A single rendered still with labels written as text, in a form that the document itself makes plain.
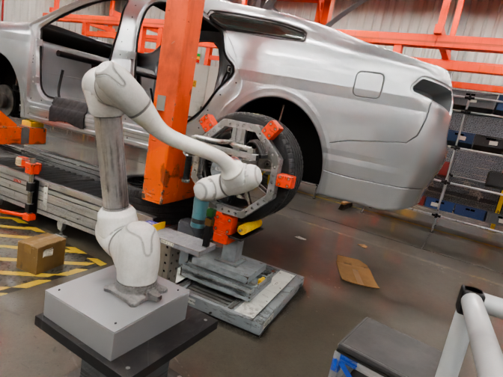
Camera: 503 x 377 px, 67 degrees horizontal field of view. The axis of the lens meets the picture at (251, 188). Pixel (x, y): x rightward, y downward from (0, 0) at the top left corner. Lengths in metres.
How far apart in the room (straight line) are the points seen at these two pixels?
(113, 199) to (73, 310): 0.43
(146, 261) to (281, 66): 1.65
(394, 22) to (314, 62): 9.67
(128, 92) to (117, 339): 0.82
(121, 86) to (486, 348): 1.19
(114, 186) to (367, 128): 1.54
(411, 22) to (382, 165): 9.84
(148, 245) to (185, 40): 1.34
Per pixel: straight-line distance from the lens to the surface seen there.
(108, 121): 1.53
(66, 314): 1.59
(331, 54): 2.58
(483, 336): 0.49
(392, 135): 2.45
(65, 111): 3.80
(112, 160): 1.56
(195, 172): 2.32
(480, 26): 11.87
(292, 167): 2.16
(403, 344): 1.88
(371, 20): 12.35
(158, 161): 2.44
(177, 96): 2.38
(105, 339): 1.45
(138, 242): 1.47
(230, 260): 2.48
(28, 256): 2.69
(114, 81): 1.35
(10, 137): 4.05
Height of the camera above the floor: 1.18
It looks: 11 degrees down
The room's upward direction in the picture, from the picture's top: 10 degrees clockwise
